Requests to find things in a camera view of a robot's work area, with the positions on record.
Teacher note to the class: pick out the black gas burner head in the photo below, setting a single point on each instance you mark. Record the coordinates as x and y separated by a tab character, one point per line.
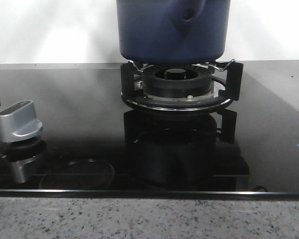
176	81

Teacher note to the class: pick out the blue cooking pot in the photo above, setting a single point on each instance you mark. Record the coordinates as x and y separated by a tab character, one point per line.
172	32

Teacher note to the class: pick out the silver stove knob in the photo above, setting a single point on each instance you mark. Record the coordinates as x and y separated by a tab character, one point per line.
19	122

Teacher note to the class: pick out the black glass cooktop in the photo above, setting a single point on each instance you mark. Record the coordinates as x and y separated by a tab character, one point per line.
93	146

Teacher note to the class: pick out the black pot support grate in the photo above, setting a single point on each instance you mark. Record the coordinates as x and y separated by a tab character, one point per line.
225	88

